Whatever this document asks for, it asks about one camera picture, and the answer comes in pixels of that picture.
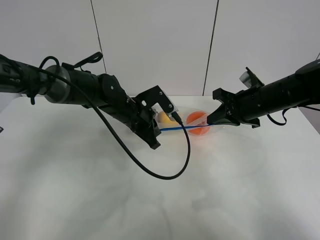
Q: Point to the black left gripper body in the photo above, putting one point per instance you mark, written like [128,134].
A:
[130,112]

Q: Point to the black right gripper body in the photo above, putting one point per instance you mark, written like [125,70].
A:
[242,108]

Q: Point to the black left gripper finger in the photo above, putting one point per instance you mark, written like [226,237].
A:
[154,124]
[145,132]

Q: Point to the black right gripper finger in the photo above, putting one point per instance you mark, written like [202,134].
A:
[223,96]
[223,115]

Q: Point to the clear zip bag blue seal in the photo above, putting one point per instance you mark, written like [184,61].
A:
[183,112]

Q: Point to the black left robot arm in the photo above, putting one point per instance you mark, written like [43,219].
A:
[64,83]

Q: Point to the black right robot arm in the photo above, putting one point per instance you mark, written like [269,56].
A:
[300,89]

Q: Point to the yellow pear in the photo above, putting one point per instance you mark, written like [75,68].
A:
[164,119]

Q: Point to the orange fruit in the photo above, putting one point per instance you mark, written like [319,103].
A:
[197,123]

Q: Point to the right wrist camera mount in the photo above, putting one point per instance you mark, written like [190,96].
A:
[250,80]

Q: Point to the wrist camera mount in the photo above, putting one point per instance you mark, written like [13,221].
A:
[156,95]
[250,80]

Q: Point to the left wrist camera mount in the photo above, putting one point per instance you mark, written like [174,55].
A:
[156,95]

